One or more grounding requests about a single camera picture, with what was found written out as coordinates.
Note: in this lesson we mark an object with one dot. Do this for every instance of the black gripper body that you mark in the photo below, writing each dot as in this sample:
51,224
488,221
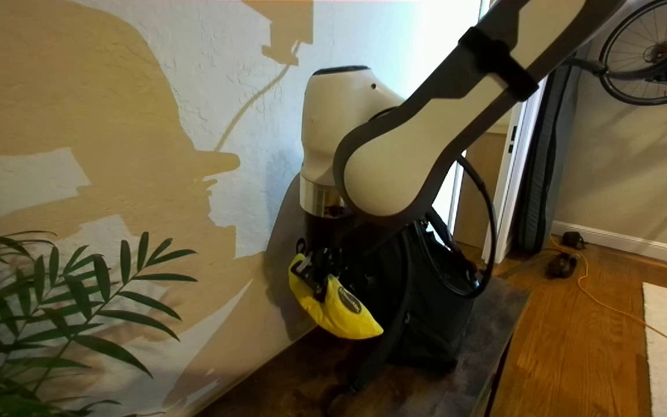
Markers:
319,253

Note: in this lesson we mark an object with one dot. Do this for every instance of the yellow banana purse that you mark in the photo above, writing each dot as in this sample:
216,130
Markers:
328,305

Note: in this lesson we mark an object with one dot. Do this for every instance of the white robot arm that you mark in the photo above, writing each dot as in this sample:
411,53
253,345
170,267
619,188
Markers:
379,158

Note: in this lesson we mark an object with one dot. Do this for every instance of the black backpack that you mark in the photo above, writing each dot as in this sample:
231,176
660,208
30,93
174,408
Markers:
418,287

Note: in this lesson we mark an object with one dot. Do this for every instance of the black shoe on floor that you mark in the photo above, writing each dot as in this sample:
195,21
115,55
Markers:
560,265

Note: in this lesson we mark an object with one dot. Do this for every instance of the green palm plant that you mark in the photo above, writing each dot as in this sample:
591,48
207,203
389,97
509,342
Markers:
55,309

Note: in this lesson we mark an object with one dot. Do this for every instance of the bicycle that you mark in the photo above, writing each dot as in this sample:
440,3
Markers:
635,56

